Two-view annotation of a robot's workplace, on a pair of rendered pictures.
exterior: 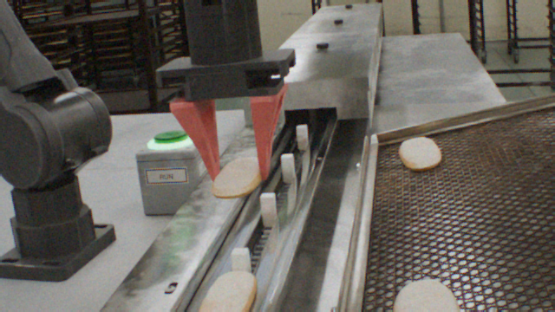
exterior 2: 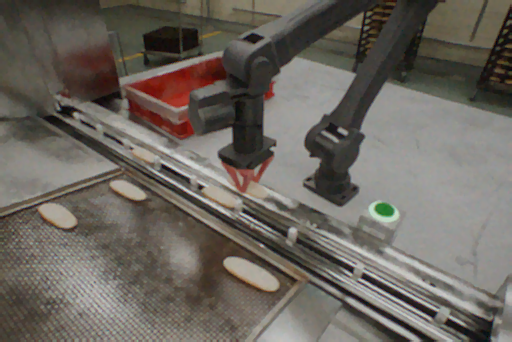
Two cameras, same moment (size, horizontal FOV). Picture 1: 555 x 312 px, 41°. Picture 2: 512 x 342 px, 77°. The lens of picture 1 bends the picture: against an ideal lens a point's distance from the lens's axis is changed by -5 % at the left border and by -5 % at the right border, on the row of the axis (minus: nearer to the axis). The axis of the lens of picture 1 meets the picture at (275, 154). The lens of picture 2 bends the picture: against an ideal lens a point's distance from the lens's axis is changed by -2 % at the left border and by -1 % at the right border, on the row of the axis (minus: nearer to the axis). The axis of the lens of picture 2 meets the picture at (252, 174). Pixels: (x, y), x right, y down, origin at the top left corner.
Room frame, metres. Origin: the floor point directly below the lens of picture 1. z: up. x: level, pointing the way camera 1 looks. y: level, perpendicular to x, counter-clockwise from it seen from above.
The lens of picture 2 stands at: (0.87, -0.43, 1.34)
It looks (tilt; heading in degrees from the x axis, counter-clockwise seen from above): 36 degrees down; 118
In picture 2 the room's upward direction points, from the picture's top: straight up
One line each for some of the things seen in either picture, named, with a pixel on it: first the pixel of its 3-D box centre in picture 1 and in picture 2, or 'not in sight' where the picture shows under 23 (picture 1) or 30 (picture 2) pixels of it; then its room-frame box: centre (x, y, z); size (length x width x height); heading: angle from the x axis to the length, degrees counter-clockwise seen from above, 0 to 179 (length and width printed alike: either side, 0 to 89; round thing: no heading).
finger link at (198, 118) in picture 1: (225, 124); (250, 167); (0.61, 0.04, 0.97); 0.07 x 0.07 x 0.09; 80
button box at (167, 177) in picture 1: (179, 187); (376, 231); (0.87, 0.12, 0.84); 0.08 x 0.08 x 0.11; 80
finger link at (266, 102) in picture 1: (242, 122); (245, 170); (0.61, 0.02, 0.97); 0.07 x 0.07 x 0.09; 80
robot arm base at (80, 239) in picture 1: (51, 220); (332, 175); (0.73, 0.24, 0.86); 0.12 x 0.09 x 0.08; 162
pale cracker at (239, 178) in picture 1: (239, 173); (247, 185); (0.61, 0.03, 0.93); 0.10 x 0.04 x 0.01; 170
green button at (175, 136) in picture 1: (171, 140); (383, 211); (0.87, 0.12, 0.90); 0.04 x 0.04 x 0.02
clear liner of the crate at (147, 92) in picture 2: not in sight; (203, 90); (0.16, 0.51, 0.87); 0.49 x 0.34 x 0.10; 76
